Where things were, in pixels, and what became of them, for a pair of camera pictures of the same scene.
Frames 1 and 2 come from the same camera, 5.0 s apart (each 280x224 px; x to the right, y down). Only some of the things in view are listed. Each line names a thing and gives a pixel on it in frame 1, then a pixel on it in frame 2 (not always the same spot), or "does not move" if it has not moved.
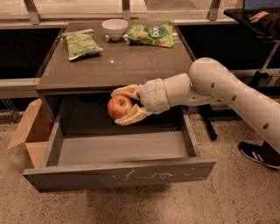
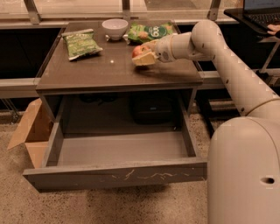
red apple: (118, 106) → (140, 51)
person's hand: (255, 17) → (274, 29)
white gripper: (153, 95) → (163, 49)
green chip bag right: (160, 34) does not move
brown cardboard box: (35, 132) does not move
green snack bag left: (80, 43) does not move
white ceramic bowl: (115, 28) does not move
